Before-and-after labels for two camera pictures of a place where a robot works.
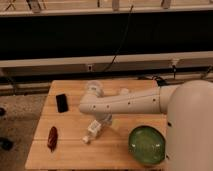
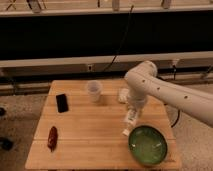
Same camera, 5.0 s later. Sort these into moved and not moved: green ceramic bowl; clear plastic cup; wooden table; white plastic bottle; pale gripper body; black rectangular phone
Moved: pale gripper body; white plastic bottle
Not moved: black rectangular phone; green ceramic bowl; wooden table; clear plastic cup
